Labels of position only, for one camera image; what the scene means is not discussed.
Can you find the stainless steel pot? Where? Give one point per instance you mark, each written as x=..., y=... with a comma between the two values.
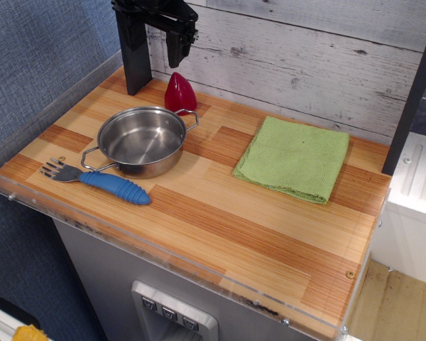
x=143, y=142

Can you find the yellow object at corner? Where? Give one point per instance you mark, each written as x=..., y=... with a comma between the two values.
x=29, y=333

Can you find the green cloth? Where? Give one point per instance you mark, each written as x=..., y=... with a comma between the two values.
x=298, y=160

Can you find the grey cabinet with dispenser panel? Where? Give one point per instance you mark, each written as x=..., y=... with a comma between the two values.
x=136, y=299

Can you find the black left upright post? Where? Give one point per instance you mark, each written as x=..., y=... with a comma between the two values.
x=134, y=51

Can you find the blue handled metal fork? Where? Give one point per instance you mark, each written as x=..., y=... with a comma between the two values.
x=120, y=187

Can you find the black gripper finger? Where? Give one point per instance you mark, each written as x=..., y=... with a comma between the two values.
x=178, y=45

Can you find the clear acrylic table guard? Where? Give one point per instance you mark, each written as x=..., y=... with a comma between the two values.
x=295, y=262

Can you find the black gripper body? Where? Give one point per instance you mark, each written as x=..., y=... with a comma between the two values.
x=163, y=15

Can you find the white ribbed side unit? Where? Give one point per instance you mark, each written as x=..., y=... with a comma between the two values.
x=399, y=240

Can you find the red plastic pepper toy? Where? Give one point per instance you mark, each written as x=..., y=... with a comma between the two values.
x=179, y=94

